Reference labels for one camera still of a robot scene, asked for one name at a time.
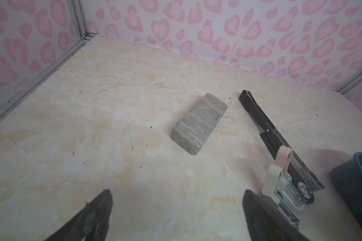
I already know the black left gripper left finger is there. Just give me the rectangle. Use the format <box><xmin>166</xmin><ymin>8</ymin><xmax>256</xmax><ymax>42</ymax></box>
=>
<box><xmin>47</xmin><ymin>189</ymin><xmax>113</xmax><ymax>241</ymax></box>

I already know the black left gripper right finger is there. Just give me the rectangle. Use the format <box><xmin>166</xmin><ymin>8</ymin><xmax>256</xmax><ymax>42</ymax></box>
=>
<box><xmin>242</xmin><ymin>189</ymin><xmax>308</xmax><ymax>241</ymax></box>

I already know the pink mini stapler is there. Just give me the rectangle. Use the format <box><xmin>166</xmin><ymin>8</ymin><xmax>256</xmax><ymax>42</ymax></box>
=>
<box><xmin>275</xmin><ymin>146</ymin><xmax>305</xmax><ymax>211</ymax></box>

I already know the white mini stapler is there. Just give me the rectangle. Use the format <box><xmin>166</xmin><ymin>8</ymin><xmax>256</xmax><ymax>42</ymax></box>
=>
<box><xmin>262</xmin><ymin>164</ymin><xmax>300</xmax><ymax>229</ymax></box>

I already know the black long stapler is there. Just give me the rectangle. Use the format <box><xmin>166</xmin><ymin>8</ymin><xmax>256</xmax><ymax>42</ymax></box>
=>
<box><xmin>239</xmin><ymin>90</ymin><xmax>324</xmax><ymax>204</ymax></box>

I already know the teal plastic tray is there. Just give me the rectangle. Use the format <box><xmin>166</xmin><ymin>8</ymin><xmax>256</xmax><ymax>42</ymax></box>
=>
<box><xmin>330</xmin><ymin>152</ymin><xmax>362</xmax><ymax>227</ymax></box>

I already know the grey stone block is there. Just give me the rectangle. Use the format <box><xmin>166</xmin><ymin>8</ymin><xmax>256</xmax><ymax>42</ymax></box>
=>
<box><xmin>171</xmin><ymin>93</ymin><xmax>228</xmax><ymax>155</ymax></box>

